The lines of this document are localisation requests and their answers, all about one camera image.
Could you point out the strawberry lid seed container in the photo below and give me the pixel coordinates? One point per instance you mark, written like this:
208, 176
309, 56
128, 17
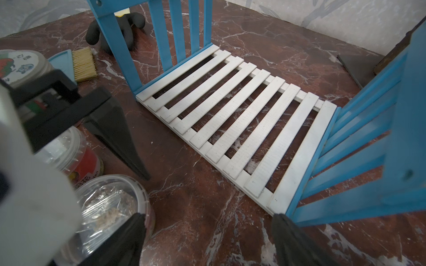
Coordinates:
22, 66

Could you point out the black work glove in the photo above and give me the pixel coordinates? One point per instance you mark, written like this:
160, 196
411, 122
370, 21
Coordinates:
125, 22

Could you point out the pink artificial blossom tree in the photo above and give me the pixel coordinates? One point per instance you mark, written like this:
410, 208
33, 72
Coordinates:
363, 68

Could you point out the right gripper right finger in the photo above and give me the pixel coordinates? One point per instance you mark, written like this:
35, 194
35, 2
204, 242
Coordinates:
294, 247

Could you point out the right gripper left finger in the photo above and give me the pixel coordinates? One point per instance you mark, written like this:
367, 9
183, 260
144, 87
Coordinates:
122, 248

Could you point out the blue white two-tier shelf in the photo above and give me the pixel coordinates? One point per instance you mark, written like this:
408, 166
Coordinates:
288, 150

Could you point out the blue hand brush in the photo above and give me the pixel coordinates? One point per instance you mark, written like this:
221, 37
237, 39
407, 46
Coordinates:
78, 66

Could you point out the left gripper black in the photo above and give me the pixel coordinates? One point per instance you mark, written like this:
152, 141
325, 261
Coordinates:
62, 106

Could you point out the clear seed container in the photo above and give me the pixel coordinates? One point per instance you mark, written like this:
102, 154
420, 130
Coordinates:
70, 154
106, 203

